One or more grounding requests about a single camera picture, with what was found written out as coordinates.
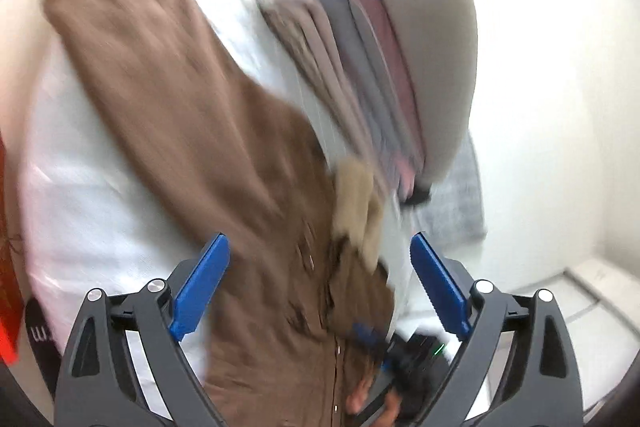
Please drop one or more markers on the beige folded quilt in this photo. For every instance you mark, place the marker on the beige folded quilt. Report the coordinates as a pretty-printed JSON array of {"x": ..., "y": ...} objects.
[{"x": 310, "y": 47}]

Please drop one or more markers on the red paper bag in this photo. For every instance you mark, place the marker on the red paper bag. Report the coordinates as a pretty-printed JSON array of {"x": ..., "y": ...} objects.
[{"x": 6, "y": 282}]

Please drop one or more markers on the black puffer jacket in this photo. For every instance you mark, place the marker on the black puffer jacket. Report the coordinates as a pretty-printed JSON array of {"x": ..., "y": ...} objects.
[{"x": 420, "y": 197}]

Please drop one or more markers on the person's right hand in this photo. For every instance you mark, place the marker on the person's right hand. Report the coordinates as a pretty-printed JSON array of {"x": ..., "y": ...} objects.
[{"x": 365, "y": 399}]

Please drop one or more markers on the bed with grey checked sheet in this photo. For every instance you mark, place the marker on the bed with grey checked sheet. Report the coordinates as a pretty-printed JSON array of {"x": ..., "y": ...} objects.
[{"x": 90, "y": 207}]

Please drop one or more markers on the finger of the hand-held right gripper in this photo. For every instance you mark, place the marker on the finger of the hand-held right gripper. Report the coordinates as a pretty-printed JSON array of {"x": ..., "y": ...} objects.
[{"x": 366, "y": 333}]

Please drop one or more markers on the maroon folded quilt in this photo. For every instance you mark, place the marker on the maroon folded quilt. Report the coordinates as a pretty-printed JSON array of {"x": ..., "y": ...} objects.
[{"x": 385, "y": 37}]

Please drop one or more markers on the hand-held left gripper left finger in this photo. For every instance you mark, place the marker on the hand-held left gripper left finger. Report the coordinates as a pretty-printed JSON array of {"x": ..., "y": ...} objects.
[{"x": 200, "y": 292}]

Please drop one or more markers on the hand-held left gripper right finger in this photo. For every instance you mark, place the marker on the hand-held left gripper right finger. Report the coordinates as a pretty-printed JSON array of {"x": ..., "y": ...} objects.
[{"x": 440, "y": 287}]

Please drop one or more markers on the stack of folded quilts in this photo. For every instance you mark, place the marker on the stack of folded quilts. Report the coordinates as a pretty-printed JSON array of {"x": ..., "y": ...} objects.
[{"x": 440, "y": 57}]

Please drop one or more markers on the grey quilted headboard cushion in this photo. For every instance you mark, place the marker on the grey quilted headboard cushion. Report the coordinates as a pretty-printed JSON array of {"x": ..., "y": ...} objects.
[{"x": 460, "y": 207}]

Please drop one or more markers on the black printed cloth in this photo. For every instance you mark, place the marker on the black printed cloth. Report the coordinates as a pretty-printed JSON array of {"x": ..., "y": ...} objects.
[{"x": 40, "y": 347}]

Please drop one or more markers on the brown coat with fleece collar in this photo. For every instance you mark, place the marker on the brown coat with fleece collar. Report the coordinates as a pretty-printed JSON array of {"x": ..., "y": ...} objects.
[{"x": 200, "y": 132}]

